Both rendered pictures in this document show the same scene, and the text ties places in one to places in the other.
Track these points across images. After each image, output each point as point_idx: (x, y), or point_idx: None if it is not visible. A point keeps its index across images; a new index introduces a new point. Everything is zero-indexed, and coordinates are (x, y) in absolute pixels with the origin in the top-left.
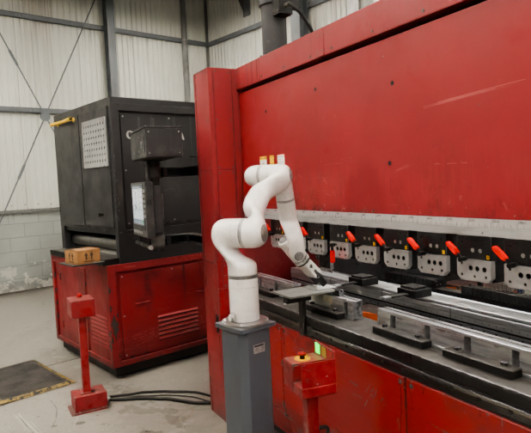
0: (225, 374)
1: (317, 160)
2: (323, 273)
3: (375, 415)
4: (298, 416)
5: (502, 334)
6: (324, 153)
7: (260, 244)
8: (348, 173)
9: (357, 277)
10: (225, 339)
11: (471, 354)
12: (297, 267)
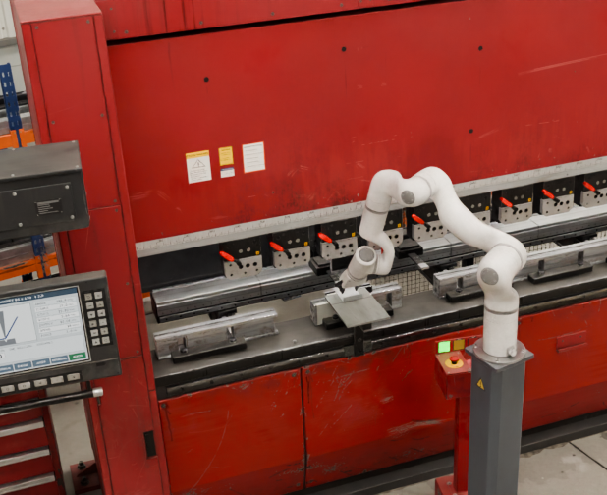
0: (503, 411)
1: (345, 141)
2: (234, 284)
3: None
4: (338, 451)
5: None
6: (359, 131)
7: None
8: (406, 149)
9: (329, 263)
10: (507, 377)
11: (551, 270)
12: (163, 298)
